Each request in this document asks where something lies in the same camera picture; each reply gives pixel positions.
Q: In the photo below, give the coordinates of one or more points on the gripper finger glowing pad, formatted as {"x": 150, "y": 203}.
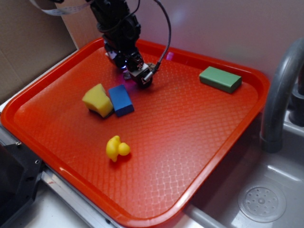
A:
{"x": 115, "y": 57}
{"x": 138, "y": 70}

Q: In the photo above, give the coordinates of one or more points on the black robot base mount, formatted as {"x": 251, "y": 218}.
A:
{"x": 19, "y": 171}

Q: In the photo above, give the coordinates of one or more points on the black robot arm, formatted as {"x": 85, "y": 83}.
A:
{"x": 107, "y": 7}

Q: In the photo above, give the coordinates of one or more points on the yellow sponge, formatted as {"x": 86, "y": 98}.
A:
{"x": 96, "y": 100}

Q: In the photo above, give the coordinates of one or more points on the sink drain strainer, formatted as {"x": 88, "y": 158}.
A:
{"x": 261, "y": 202}

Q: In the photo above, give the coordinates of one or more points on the grey toy sink basin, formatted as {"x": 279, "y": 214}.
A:
{"x": 215, "y": 203}

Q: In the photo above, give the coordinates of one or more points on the yellow rubber duck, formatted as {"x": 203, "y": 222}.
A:
{"x": 115, "y": 147}

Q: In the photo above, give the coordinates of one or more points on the green rectangular block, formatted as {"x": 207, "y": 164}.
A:
{"x": 220, "y": 79}

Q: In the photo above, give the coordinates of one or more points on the brown cardboard box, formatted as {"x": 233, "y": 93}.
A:
{"x": 31, "y": 41}

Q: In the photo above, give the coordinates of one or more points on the red plastic tray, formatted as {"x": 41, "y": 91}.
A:
{"x": 179, "y": 131}

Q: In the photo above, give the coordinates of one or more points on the grey toy faucet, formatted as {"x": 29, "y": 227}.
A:
{"x": 287, "y": 88}

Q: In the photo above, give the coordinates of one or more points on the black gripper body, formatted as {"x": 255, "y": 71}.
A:
{"x": 120, "y": 32}

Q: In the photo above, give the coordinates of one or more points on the blue rectangular block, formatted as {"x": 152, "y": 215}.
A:
{"x": 121, "y": 101}

